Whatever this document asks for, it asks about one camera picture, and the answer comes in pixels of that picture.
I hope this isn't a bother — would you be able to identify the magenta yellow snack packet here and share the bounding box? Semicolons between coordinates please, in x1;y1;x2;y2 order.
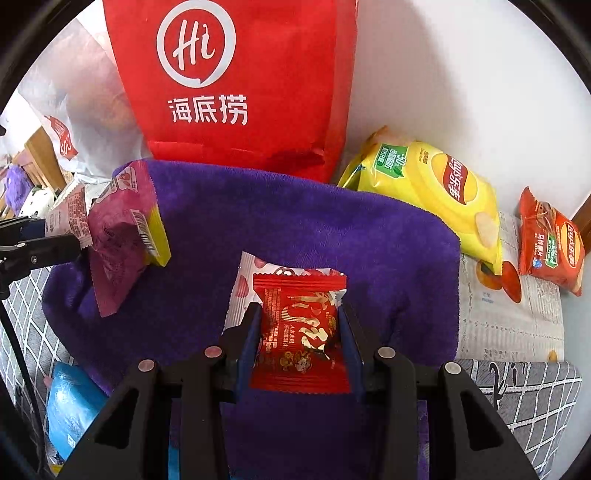
88;160;171;318

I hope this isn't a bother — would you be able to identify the small red candy packet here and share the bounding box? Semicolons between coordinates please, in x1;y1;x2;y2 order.
250;273;351;394

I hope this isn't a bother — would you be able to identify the red Haidilao paper bag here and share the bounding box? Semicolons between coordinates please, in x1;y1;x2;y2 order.
103;0;358;182

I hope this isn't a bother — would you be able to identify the grey checked tablecloth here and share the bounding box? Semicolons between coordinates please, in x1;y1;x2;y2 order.
4;268;583;479

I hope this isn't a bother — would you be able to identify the white Miniso plastic bag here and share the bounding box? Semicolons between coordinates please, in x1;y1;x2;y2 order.
1;1;150;178

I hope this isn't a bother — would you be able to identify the blue tissue pack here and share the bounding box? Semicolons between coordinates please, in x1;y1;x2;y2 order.
46;362;107;460

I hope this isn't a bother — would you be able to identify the brown wooden trim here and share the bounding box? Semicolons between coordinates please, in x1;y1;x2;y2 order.
572;195;591;242

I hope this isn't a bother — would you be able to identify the red white strawberry packet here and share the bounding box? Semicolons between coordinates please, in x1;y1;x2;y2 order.
224;251;344;329

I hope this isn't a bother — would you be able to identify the fruit print newspaper sheet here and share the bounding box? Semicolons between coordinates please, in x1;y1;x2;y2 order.
457;213;564;362

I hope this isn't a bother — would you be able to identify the yellow chips bag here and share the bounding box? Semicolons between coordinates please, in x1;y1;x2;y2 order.
339;126;503;275

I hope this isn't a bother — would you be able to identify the purple towel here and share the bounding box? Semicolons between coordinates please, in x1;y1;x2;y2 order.
42;160;460;479

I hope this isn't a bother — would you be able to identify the pale pink snack packet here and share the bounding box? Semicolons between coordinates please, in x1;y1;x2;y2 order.
45;183;93;249

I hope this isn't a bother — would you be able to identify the brown cardboard box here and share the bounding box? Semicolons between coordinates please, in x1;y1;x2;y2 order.
1;127;67;219

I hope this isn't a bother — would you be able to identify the red chips bag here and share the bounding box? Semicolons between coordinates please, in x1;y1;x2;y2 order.
519;187;586;297

